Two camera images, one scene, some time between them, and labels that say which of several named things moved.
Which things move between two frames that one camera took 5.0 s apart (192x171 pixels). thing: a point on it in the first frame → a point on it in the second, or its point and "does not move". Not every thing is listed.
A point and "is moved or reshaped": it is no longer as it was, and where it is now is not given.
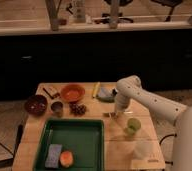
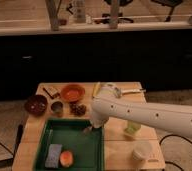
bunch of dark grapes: x=76 y=109 does not move
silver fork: x=109 y=114 is moved or reshaped
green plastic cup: x=133 y=125 does not move
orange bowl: x=73 y=92 does not move
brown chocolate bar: x=52 y=92 does not move
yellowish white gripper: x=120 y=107 → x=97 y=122
